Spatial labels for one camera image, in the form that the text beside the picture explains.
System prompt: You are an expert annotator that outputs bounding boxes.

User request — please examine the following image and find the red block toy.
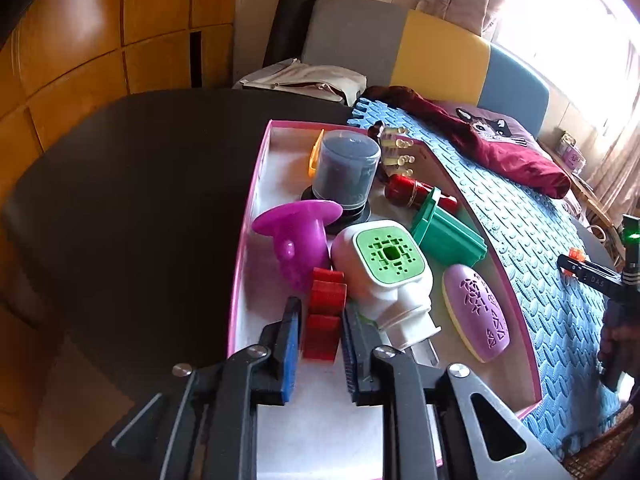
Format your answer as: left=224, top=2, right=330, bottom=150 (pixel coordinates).
left=303, top=268, right=347, bottom=362

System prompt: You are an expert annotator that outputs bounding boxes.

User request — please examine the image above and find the white green cube-top bottle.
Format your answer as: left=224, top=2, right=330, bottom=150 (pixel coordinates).
left=331, top=219, right=442, bottom=350

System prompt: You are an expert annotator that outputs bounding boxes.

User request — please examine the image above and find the orange linked cubes toy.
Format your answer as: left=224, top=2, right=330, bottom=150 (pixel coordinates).
left=563, top=247, right=587, bottom=276

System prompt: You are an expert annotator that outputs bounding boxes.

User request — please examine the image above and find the purple oval perforated shell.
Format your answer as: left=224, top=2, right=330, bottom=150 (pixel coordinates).
left=442, top=263, right=511, bottom=363

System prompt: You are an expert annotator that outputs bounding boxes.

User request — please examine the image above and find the purple mushroom-shaped toy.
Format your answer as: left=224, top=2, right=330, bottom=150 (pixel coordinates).
left=252, top=200, right=343, bottom=292

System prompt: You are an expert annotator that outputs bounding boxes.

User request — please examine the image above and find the green plastic spool toy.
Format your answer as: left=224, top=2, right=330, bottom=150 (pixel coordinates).
left=410, top=188, right=487, bottom=266

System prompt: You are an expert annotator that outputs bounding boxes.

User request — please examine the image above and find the blue foam puzzle mat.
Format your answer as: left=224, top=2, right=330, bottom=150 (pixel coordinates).
left=349, top=99, right=620, bottom=458

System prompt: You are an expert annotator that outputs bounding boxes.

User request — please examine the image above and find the pink white shallow box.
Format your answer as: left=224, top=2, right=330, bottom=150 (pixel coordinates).
left=228, top=120, right=541, bottom=479

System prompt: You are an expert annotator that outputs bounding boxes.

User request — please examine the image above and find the red cylinder toy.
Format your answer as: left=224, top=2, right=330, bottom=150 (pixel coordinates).
left=384, top=174, right=459, bottom=216

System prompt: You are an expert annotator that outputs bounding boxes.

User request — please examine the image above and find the wooden side shelf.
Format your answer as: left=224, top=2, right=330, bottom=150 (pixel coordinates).
left=539, top=141, right=620, bottom=245

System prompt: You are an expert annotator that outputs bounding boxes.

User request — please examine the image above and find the small orange yellow toy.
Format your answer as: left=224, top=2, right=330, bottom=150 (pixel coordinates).
left=307, top=129, right=326, bottom=178

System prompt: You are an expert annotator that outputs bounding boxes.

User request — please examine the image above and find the grey cylinder on black base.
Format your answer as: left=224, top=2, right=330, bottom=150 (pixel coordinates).
left=302, top=130, right=381, bottom=229

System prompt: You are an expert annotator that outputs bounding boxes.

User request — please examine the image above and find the brown spiky ball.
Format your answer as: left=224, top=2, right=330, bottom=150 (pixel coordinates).
left=368, top=122, right=416, bottom=183

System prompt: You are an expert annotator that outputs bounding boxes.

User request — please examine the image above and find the dark red blanket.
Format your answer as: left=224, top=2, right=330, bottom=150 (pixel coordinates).
left=363, top=86, right=570, bottom=200

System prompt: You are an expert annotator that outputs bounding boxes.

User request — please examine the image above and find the pink cat-print pillow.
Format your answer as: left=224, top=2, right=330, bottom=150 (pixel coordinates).
left=435, top=101, right=542, bottom=153

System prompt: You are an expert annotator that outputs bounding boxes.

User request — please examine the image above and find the folded beige cloth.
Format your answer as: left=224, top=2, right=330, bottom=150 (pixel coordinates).
left=234, top=58, right=367, bottom=106

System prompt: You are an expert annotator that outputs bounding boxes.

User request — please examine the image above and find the grey yellow blue sofa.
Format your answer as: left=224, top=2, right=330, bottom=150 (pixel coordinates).
left=302, top=0, right=549, bottom=136

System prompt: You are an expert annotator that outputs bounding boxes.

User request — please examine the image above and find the black rolled mat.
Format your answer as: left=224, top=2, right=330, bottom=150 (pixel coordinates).
left=262, top=0, right=317, bottom=67

